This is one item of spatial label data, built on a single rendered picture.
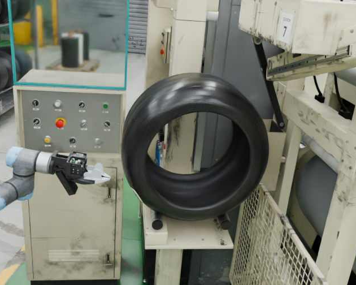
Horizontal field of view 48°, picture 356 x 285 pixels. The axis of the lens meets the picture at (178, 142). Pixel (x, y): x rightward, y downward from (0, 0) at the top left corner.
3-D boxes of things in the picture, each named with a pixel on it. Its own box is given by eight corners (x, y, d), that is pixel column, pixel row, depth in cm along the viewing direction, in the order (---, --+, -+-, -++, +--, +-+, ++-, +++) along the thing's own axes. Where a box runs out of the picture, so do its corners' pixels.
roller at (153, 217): (151, 178, 190) (159, 182, 191) (146, 185, 191) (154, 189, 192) (155, 219, 158) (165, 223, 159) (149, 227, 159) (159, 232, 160)
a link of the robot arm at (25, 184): (-1, 201, 143) (0, 174, 139) (21, 188, 153) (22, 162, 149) (18, 208, 141) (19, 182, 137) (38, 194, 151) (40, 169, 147)
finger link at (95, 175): (109, 173, 139) (83, 168, 139) (108, 186, 143) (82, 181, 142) (111, 168, 142) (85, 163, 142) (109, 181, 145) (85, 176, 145)
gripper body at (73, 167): (83, 165, 137) (48, 159, 137) (81, 185, 142) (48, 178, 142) (89, 153, 144) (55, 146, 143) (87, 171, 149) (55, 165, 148)
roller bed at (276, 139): (235, 171, 211) (243, 117, 200) (263, 172, 213) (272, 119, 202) (246, 190, 193) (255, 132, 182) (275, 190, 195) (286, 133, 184)
